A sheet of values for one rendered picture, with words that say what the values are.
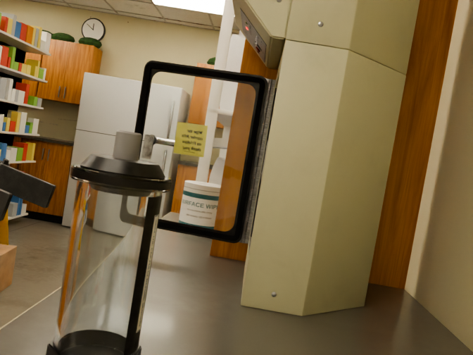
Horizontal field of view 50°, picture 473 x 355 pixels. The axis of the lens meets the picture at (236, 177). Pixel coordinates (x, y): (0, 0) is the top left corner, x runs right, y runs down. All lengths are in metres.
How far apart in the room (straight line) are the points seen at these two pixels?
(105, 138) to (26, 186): 5.36
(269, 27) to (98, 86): 5.23
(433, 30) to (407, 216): 0.45
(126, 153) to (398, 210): 0.88
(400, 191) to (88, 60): 5.53
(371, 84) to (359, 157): 0.14
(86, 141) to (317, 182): 5.29
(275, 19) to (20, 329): 0.62
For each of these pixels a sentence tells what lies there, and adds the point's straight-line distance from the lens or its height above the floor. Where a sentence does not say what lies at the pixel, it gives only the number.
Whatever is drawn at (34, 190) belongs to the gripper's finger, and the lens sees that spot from 0.67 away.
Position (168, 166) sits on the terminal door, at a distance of 1.24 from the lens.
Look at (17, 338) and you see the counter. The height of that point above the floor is 0.94.
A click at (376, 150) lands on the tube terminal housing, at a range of 1.01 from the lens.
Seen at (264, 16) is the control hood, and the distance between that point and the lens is 0.92.
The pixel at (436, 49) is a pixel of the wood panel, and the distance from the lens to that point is 1.35.
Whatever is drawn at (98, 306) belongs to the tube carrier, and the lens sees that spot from 0.56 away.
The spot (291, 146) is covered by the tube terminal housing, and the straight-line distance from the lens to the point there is 0.89.
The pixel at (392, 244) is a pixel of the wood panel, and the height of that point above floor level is 1.04.
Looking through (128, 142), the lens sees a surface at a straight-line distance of 0.56.
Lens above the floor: 1.21
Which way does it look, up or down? 3 degrees down
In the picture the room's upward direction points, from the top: 9 degrees clockwise
